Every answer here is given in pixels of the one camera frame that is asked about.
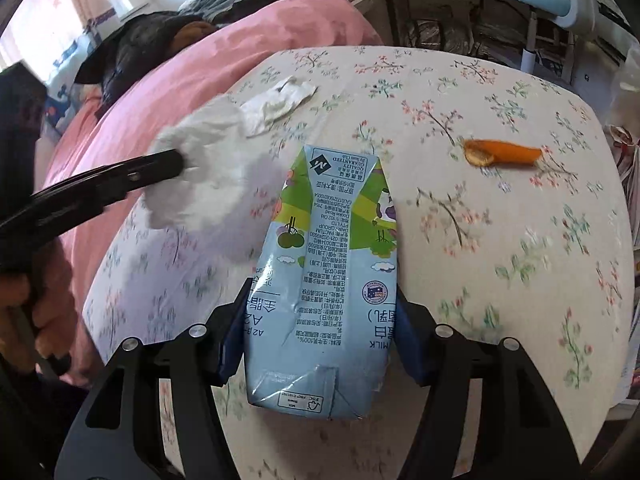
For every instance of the light blue milk carton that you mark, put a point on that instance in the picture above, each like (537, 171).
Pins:
(325, 285)

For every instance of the pink blanket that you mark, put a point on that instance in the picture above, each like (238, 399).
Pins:
(175, 70)

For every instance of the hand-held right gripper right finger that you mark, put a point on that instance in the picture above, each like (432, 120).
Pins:
(411, 347)

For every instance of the person's left hand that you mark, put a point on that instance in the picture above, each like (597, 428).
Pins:
(15, 305)

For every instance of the patterned curtain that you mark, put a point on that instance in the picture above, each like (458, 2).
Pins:
(60, 10)

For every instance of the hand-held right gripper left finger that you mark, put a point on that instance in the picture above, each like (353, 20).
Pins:
(234, 342)

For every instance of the black puffer jacket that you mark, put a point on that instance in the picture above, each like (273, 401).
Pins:
(130, 55)

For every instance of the brown cloth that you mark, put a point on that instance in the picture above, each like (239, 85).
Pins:
(192, 35)

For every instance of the floral tablecloth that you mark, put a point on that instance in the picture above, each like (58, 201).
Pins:
(500, 260)

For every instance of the curled orange peel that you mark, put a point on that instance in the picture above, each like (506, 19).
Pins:
(515, 154)

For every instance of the white paper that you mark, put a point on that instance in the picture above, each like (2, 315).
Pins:
(277, 102)

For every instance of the large white tissue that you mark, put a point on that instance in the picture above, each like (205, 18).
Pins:
(215, 170)

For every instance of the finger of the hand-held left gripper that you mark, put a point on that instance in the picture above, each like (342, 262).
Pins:
(75, 210)
(160, 162)

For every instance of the black bag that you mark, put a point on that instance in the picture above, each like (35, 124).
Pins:
(440, 35)

